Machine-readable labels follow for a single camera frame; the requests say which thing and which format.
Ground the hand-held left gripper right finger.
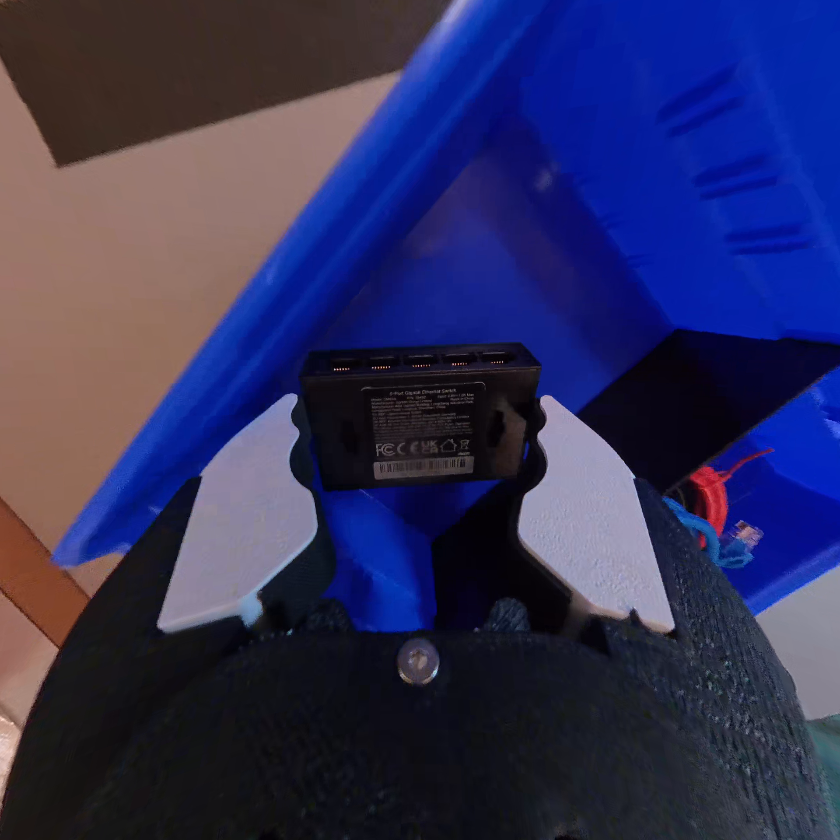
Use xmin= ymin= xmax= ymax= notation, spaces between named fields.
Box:
xmin=507 ymin=395 xmax=677 ymax=634

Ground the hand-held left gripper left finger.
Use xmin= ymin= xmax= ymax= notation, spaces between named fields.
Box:
xmin=156 ymin=392 xmax=339 ymax=634

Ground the blue ethernet cable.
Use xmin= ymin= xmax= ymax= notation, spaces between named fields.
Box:
xmin=661 ymin=495 xmax=756 ymax=571

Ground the black ethernet switch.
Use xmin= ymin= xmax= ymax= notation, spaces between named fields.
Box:
xmin=298 ymin=341 xmax=543 ymax=492

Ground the blue plastic bin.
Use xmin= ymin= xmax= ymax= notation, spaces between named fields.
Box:
xmin=51 ymin=0 xmax=840 ymax=634

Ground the black flat box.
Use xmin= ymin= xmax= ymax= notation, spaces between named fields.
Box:
xmin=577 ymin=328 xmax=840 ymax=496

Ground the brown cardboard box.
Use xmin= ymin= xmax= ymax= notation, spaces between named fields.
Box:
xmin=0 ymin=497 xmax=91 ymax=657

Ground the red ethernet cable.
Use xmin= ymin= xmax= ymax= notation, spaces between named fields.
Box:
xmin=682 ymin=448 xmax=775 ymax=555

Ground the dark table cable cover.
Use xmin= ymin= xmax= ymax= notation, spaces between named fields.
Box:
xmin=0 ymin=0 xmax=454 ymax=168

